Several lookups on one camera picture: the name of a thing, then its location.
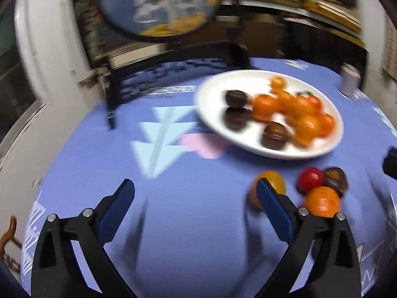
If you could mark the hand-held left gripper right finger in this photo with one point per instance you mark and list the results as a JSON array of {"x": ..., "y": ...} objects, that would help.
[{"x": 276, "y": 209}]

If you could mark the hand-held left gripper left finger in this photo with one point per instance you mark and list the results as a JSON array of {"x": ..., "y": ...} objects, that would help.
[{"x": 119, "y": 205}]

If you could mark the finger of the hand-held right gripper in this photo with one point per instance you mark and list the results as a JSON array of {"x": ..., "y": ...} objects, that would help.
[{"x": 391, "y": 166}]

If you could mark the small round kumquat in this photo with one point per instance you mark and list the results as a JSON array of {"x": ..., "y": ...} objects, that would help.
[
  {"x": 274, "y": 180},
  {"x": 278, "y": 83}
]

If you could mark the red cherry tomato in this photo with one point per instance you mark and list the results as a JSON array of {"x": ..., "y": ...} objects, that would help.
[{"x": 310, "y": 178}]

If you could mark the dark water chestnut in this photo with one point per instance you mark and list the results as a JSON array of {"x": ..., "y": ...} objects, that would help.
[
  {"x": 337, "y": 180},
  {"x": 237, "y": 118},
  {"x": 237, "y": 98},
  {"x": 275, "y": 135}
]

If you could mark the smooth oval kumquat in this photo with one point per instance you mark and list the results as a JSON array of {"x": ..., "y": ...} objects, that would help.
[{"x": 327, "y": 123}]

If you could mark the large mandarin orange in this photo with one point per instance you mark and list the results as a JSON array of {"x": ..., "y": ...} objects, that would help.
[{"x": 305, "y": 128}]

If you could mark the mandarin orange with leaf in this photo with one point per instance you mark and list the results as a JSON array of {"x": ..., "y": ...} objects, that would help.
[{"x": 302, "y": 105}]

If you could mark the white oval plate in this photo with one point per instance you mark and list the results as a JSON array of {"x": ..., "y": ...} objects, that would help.
[{"x": 217, "y": 99}]

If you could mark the blue printed tablecloth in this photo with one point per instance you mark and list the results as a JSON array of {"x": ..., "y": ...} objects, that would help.
[{"x": 186, "y": 177}]

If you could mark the small white cup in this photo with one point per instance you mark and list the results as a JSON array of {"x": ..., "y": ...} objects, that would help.
[{"x": 350, "y": 80}]

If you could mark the wooden chair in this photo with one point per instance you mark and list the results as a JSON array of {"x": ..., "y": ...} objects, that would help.
[{"x": 11, "y": 232}]

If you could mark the brown wooden cabinet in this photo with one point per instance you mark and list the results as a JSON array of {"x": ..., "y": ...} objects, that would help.
[{"x": 257, "y": 37}]

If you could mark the stack of wooden boxes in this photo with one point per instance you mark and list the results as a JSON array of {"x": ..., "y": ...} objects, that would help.
[{"x": 279, "y": 0}]

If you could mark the black chair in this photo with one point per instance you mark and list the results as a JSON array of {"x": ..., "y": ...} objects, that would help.
[{"x": 161, "y": 3}]

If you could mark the brick pattern wall poster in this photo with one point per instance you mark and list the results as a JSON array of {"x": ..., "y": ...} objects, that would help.
[{"x": 390, "y": 46}]

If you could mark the window with white frame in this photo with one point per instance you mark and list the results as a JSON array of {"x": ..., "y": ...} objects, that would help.
[{"x": 12, "y": 68}]

